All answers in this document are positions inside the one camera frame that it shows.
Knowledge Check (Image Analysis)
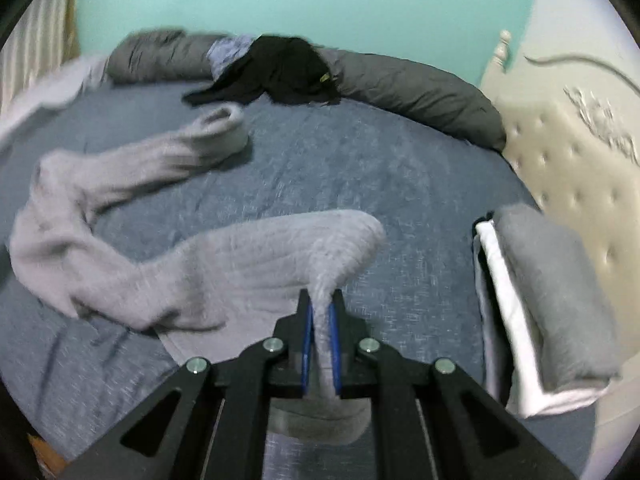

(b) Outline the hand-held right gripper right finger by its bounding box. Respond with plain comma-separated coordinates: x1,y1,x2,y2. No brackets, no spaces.
328,289,581,480

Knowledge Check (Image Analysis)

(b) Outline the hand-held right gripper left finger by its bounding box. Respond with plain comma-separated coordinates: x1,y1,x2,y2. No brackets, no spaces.
57,289,315,480

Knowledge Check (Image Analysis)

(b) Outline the white folded garment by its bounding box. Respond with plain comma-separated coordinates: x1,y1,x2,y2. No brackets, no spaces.
472,220,608,418

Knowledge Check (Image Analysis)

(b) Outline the dark grey folded garment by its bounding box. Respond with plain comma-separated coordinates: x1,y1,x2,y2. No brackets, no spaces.
472,216,512,407

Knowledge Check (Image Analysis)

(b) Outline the dark grey rolled duvet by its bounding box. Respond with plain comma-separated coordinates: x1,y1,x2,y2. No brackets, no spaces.
106,30,507,153

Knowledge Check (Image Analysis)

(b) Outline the black garment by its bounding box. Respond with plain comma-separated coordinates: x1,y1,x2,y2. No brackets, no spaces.
182,35,341,107

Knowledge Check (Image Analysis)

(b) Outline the cream tufted headboard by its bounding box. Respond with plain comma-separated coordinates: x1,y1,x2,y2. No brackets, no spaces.
480,30,640,480

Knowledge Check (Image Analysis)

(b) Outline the pale blue crumpled cloth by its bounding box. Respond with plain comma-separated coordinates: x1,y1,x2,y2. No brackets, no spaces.
207,34,256,81

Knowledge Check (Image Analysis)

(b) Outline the light grey pillow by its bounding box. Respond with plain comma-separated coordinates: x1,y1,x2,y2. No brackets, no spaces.
0,55,108,146

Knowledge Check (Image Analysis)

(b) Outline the cream curtain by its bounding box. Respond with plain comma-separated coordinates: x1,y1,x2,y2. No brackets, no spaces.
0,0,81,126

